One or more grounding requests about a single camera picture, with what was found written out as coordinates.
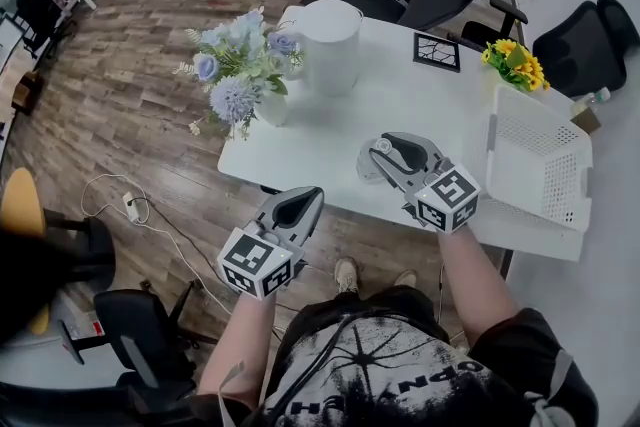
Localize white table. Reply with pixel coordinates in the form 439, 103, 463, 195
217, 3, 596, 281

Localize person's left shoe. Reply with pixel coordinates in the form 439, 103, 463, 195
333, 257, 361, 296

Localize white power strip with cable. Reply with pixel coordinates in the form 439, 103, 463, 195
79, 172, 236, 316

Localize green label plastic bottle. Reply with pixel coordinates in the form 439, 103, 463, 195
572, 86, 612, 116

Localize yellow chair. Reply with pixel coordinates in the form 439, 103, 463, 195
0, 167, 51, 239

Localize white kettle jug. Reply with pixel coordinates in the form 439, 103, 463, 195
277, 0, 364, 99

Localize blue flowers in white vase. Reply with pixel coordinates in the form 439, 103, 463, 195
172, 7, 306, 141

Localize black and white printed shirt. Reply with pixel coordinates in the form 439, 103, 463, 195
194, 284, 601, 427

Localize brown cardboard box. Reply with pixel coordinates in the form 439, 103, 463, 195
12, 72, 44, 116

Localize sunflower bouquet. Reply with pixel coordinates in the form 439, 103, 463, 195
480, 38, 551, 94

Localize black high-back office chair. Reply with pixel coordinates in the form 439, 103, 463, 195
532, 0, 640, 99

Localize person's shoe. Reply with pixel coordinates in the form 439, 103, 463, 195
392, 268, 419, 289
333, 257, 361, 296

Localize black picture frame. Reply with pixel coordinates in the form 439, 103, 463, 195
412, 32, 462, 75

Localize brown cardboard holder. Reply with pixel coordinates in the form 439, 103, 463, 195
571, 107, 603, 136

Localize person's right shoe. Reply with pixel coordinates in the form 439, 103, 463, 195
392, 268, 419, 289

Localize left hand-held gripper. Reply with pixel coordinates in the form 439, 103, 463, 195
217, 186, 326, 301

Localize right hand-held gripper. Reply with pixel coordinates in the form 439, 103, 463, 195
368, 130, 482, 236

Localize small white object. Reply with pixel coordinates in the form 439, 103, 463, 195
355, 136, 401, 189

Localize person's left forearm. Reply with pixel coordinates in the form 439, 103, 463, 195
197, 292, 279, 399

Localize white plastic basket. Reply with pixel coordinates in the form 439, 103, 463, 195
484, 83, 595, 234

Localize person's right forearm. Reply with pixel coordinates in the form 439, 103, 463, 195
437, 224, 521, 351

